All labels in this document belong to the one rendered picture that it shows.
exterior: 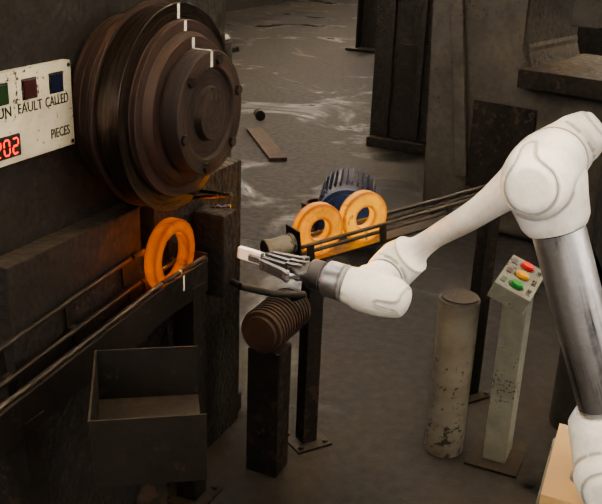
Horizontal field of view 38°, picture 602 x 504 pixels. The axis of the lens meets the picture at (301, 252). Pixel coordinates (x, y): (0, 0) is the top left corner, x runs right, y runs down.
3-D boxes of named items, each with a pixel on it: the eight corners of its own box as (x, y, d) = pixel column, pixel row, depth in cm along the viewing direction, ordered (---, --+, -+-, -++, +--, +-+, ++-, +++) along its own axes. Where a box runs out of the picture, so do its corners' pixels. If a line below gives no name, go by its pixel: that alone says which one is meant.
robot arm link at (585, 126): (514, 144, 185) (497, 160, 174) (584, 90, 175) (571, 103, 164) (554, 192, 185) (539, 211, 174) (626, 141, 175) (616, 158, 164)
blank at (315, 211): (289, 207, 245) (295, 211, 243) (336, 195, 252) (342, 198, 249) (292, 258, 252) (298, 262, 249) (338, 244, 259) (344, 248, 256)
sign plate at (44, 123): (-21, 170, 169) (-30, 76, 162) (67, 142, 191) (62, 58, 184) (-12, 172, 168) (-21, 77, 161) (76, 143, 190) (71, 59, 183)
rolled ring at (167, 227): (195, 209, 219) (184, 207, 220) (153, 231, 203) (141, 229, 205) (195, 278, 226) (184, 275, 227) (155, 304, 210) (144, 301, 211)
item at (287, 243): (260, 256, 248) (258, 237, 245) (288, 248, 252) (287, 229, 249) (270, 264, 243) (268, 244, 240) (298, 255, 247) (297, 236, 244)
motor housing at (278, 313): (236, 473, 258) (238, 307, 239) (270, 436, 277) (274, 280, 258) (275, 485, 253) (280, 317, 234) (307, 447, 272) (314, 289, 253)
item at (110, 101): (97, 230, 192) (86, 8, 175) (208, 178, 232) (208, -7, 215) (121, 236, 189) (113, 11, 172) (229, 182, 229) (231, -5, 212)
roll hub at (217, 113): (160, 185, 193) (157, 56, 182) (224, 157, 216) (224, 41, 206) (182, 189, 190) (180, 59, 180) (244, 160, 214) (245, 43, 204)
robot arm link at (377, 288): (335, 313, 207) (356, 291, 218) (397, 332, 202) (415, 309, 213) (340, 272, 203) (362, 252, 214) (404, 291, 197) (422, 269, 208)
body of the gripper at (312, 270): (315, 297, 209) (281, 287, 213) (330, 285, 216) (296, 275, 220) (319, 269, 206) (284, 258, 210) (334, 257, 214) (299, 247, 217)
